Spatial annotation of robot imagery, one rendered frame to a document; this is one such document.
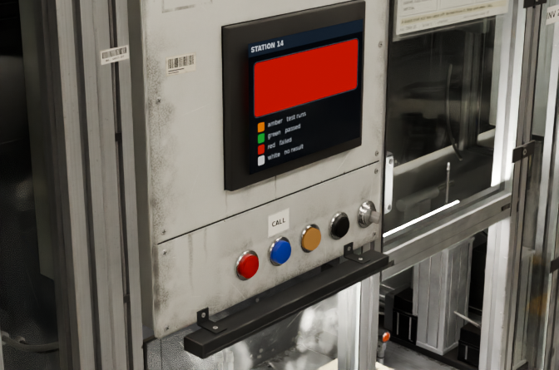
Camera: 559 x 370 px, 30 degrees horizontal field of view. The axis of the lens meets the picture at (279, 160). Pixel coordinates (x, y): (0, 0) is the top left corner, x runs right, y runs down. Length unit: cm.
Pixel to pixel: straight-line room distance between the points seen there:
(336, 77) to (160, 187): 29
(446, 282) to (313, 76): 87
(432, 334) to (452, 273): 14
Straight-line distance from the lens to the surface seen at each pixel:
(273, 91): 125
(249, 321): 130
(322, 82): 132
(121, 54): 113
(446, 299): 210
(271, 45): 124
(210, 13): 119
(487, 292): 195
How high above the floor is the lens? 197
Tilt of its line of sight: 19 degrees down
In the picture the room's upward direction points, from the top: straight up
